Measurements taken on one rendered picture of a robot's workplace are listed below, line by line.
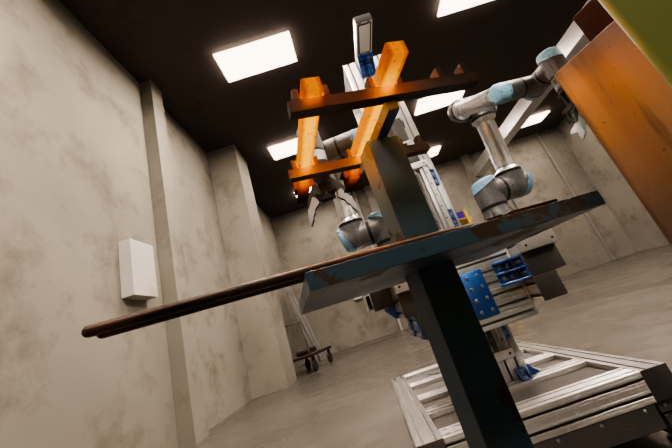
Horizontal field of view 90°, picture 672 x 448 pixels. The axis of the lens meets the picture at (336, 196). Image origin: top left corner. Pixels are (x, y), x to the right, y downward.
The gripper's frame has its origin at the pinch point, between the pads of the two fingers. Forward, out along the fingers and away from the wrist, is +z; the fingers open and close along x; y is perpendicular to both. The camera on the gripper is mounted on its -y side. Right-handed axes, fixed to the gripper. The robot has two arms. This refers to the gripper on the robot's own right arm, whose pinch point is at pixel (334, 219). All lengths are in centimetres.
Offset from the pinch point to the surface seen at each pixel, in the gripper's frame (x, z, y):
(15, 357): 226, -15, 122
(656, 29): -27, 18, -78
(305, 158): 1.7, -1.2, -40.5
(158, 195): 216, -199, 298
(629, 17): -26, 15, -77
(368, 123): -11.2, -1.2, -45.8
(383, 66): -14, -2, -59
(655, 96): -47, 15, -56
